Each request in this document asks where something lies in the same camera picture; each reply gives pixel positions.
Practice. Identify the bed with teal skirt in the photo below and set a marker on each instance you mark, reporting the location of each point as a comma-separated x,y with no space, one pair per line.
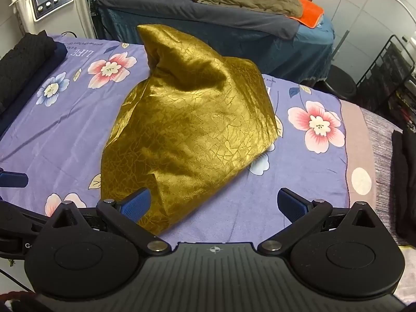
286,55

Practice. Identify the orange cloth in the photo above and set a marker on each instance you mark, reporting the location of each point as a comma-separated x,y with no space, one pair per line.
312,11

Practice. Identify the black round stool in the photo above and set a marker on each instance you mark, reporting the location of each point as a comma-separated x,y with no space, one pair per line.
341,83

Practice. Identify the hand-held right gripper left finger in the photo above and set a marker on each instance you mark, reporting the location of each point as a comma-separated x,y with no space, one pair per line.
136,205

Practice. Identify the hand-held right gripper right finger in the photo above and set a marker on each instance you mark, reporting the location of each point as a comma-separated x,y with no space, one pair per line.
292,205

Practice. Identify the purple floral bedsheet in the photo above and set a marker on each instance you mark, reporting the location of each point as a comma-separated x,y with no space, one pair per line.
65,136

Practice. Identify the grey pink striped blanket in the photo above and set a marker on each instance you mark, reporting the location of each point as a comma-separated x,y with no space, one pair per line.
377,143

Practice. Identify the navy blue cloth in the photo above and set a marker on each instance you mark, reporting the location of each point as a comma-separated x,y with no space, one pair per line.
60,52

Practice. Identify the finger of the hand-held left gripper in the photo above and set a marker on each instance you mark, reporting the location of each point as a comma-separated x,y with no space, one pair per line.
13,179
19,214

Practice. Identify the gold satin jacket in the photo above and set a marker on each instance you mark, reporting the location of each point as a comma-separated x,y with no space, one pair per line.
195,120

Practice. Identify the black knitted cloth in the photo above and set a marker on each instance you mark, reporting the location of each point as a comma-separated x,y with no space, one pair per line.
22,61

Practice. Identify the dark grey blanket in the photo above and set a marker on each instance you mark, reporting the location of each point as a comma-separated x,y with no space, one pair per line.
211,19

